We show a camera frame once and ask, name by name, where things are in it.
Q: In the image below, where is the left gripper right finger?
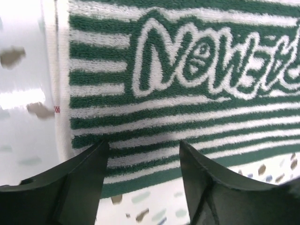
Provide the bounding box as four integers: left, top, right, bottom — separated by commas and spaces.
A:
180, 141, 300, 225

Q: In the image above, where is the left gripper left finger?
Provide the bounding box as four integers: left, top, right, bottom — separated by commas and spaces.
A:
0, 141, 109, 225

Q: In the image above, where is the green white striped towel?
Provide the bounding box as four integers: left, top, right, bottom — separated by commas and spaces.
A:
42, 0, 300, 198

